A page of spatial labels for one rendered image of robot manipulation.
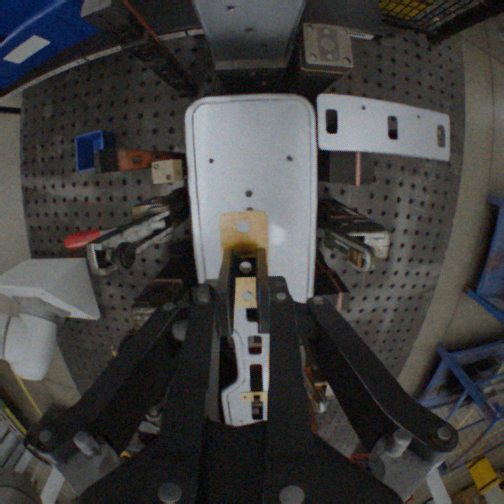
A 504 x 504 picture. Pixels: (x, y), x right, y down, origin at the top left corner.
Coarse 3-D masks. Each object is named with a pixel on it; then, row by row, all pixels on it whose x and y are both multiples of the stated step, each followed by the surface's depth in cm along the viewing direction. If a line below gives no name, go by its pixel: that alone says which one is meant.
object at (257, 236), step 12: (228, 216) 20; (240, 216) 20; (252, 216) 20; (264, 216) 20; (228, 228) 20; (252, 228) 20; (264, 228) 20; (228, 240) 20; (240, 240) 20; (252, 240) 20; (264, 240) 20; (240, 252) 21; (252, 252) 21; (240, 264) 20; (252, 264) 20; (240, 276) 21; (252, 276) 20; (240, 288) 22; (252, 288) 22; (240, 300) 22; (252, 300) 22
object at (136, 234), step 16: (128, 224) 32; (144, 224) 33; (96, 240) 25; (112, 240) 26; (128, 240) 31; (144, 240) 34; (96, 256) 25; (112, 256) 25; (128, 256) 25; (96, 272) 25
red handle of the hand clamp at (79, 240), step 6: (156, 222) 38; (162, 222) 39; (108, 228) 35; (114, 228) 35; (156, 228) 38; (162, 228) 39; (78, 234) 32; (84, 234) 32; (90, 234) 33; (96, 234) 33; (102, 234) 34; (66, 240) 31; (72, 240) 31; (78, 240) 32; (84, 240) 32; (90, 240) 33; (66, 246) 31; (72, 246) 32; (78, 246) 32; (84, 246) 33
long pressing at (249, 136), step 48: (240, 96) 38; (288, 96) 38; (192, 144) 40; (240, 144) 41; (288, 144) 41; (192, 192) 43; (240, 192) 44; (288, 192) 43; (288, 240) 46; (288, 288) 50; (240, 336) 54; (240, 384) 58
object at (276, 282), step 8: (272, 280) 16; (280, 280) 16; (272, 288) 15; (280, 288) 15; (296, 304) 13; (304, 304) 13; (296, 312) 13; (304, 312) 13; (296, 320) 13; (304, 320) 13; (312, 320) 12; (304, 328) 13; (312, 328) 13; (304, 336) 13; (312, 336) 13; (320, 336) 13
